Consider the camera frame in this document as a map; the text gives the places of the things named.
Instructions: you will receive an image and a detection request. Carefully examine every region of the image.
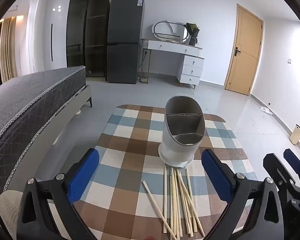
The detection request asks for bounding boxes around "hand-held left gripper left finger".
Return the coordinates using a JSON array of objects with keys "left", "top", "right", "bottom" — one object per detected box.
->
[{"left": 16, "top": 148, "right": 100, "bottom": 240}]

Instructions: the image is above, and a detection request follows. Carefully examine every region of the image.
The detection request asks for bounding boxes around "dark glass display cabinet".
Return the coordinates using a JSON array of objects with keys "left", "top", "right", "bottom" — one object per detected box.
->
[{"left": 66, "top": 0, "right": 114, "bottom": 78}]

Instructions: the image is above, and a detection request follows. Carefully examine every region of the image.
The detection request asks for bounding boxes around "dark grey refrigerator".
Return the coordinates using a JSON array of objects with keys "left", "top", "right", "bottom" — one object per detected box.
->
[{"left": 106, "top": 0, "right": 146, "bottom": 84}]

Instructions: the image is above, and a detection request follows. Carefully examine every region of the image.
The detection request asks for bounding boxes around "white grey utensil holder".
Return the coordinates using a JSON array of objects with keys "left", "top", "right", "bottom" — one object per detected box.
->
[{"left": 158, "top": 95, "right": 206, "bottom": 168}]

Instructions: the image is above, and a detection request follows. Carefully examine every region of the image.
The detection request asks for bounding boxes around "dark grey quilted mattress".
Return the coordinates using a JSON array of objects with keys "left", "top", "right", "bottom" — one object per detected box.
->
[{"left": 0, "top": 66, "right": 87, "bottom": 198}]

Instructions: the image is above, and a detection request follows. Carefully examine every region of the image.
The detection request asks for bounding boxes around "cream trash bin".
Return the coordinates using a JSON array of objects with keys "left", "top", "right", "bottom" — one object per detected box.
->
[{"left": 289, "top": 124, "right": 300, "bottom": 145}]

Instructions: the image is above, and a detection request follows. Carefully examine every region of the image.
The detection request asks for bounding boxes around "slim wooden chopstick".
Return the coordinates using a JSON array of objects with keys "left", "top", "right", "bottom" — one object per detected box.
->
[{"left": 142, "top": 181, "right": 180, "bottom": 240}]

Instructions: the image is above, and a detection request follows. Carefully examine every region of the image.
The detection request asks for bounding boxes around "grey bed frame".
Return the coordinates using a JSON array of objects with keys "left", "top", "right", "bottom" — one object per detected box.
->
[{"left": 0, "top": 84, "right": 93, "bottom": 230}]

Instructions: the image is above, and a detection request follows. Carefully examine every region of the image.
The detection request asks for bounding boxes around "group of wooden chopsticks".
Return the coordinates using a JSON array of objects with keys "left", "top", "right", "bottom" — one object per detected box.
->
[{"left": 162, "top": 166, "right": 206, "bottom": 238}]

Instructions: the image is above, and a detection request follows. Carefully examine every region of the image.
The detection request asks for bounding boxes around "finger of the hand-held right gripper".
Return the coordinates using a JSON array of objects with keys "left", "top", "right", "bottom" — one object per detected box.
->
[
  {"left": 262, "top": 152, "right": 298, "bottom": 200},
  {"left": 284, "top": 149, "right": 300, "bottom": 188}
]

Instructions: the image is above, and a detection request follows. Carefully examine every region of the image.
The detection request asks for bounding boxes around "beige curtain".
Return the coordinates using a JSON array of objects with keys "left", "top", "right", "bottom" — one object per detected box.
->
[{"left": 0, "top": 16, "right": 19, "bottom": 83}]

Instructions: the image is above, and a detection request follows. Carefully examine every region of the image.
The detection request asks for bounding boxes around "beige cushion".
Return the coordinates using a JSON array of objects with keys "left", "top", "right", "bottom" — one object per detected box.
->
[{"left": 0, "top": 190, "right": 23, "bottom": 240}]

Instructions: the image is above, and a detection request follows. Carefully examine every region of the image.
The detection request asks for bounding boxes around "checked tablecloth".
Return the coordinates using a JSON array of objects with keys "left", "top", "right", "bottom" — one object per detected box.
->
[{"left": 72, "top": 104, "right": 255, "bottom": 240}]

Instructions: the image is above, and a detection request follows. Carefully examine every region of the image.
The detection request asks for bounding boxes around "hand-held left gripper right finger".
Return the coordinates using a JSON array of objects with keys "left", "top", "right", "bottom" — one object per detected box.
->
[{"left": 201, "top": 149, "right": 287, "bottom": 240}]

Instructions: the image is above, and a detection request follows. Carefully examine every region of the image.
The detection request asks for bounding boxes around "oval mirror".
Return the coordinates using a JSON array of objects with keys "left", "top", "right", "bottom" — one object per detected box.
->
[{"left": 152, "top": 20, "right": 190, "bottom": 43}]

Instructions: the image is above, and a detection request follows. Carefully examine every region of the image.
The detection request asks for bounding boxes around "wooden door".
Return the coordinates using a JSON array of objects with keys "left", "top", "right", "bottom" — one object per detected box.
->
[{"left": 224, "top": 4, "right": 263, "bottom": 96}]

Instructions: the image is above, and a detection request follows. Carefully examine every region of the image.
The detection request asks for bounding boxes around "white wardrobe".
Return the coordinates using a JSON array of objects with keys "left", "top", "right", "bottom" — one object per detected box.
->
[{"left": 27, "top": 0, "right": 74, "bottom": 74}]

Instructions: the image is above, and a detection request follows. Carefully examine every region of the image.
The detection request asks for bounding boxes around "white dressing table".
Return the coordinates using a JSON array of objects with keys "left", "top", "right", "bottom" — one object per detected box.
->
[{"left": 140, "top": 38, "right": 205, "bottom": 89}]

